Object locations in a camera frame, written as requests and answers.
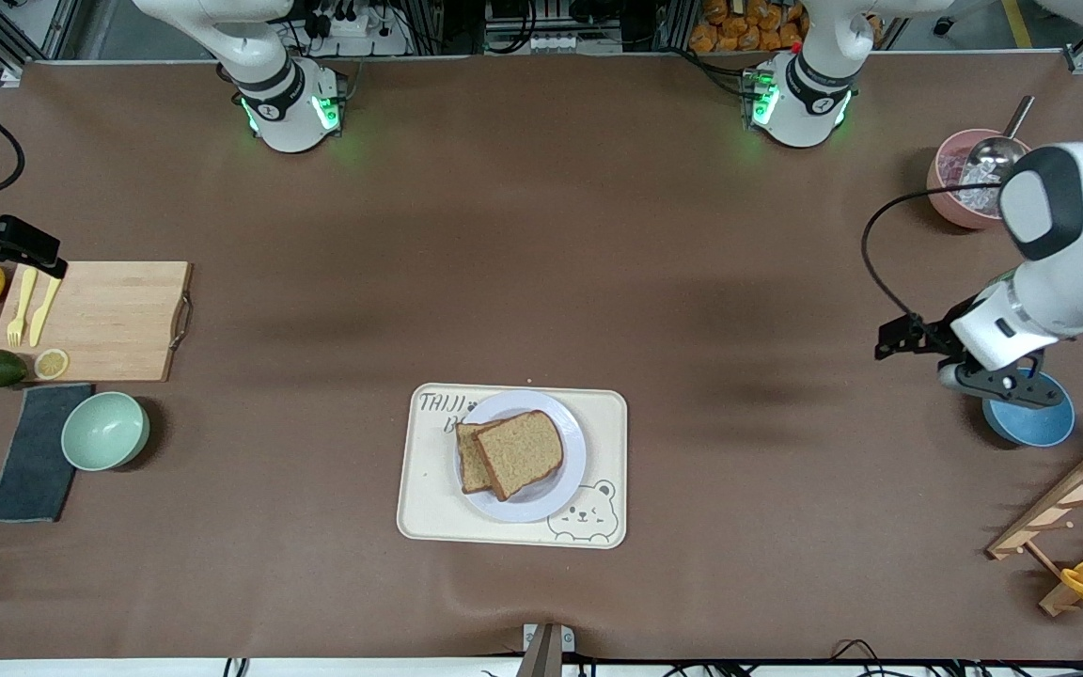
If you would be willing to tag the yellow plastic fork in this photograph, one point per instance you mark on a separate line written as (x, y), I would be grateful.
(26, 296)

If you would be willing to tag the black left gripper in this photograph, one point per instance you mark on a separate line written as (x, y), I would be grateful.
(938, 336)

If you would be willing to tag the clear ice cubes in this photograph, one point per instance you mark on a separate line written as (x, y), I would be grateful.
(979, 197)

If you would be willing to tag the white round plate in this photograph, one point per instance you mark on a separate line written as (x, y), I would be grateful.
(541, 503)

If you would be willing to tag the white power strip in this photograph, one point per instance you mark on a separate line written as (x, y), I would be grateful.
(353, 28)

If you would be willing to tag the pink bowl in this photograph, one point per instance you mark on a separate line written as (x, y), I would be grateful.
(946, 202)

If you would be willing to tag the wooden rack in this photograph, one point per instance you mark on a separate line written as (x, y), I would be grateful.
(1059, 498)

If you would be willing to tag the white socket strip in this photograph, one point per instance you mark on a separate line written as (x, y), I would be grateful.
(570, 42)

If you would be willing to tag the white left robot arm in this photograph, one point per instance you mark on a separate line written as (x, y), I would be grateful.
(1068, 282)

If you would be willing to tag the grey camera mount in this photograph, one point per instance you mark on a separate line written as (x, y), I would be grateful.
(541, 653)

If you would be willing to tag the yellow plastic knife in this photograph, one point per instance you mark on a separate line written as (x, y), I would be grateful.
(45, 306)

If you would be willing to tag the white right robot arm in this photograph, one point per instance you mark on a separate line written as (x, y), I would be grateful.
(283, 113)

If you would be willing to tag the orange snack bag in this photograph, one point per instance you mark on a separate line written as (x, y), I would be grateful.
(739, 33)

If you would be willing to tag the blue bowl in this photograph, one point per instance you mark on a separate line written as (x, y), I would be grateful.
(1021, 428)

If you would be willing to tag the cream bear print tray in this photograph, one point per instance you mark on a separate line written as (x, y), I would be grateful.
(429, 512)

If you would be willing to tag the lemon slice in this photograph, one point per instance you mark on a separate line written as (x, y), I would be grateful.
(51, 364)

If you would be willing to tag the mint green bowl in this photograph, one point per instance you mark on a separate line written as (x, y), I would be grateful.
(104, 432)

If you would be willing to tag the brown bread slice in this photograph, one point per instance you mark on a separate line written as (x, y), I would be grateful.
(469, 465)
(518, 456)

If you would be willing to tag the dark grey cloth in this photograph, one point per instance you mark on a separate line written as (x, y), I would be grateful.
(29, 470)

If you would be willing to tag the wooden cutting board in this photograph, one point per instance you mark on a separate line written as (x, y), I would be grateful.
(109, 320)

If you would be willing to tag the metal scoop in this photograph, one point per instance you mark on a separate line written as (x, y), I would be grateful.
(993, 150)

